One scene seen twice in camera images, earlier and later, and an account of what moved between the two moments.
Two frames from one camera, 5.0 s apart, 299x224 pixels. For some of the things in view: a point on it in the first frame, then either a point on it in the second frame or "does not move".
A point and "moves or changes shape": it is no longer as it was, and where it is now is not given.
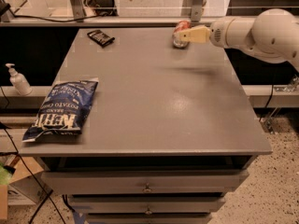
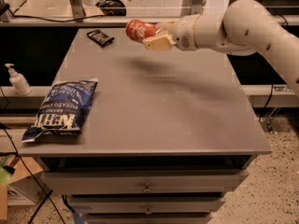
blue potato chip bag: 64,109 does not move
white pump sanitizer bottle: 19,81 does not move
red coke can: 180,26 moves or changes shape
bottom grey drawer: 148,218 does not move
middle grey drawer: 146,204 does not move
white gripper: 217,34 -> 183,32
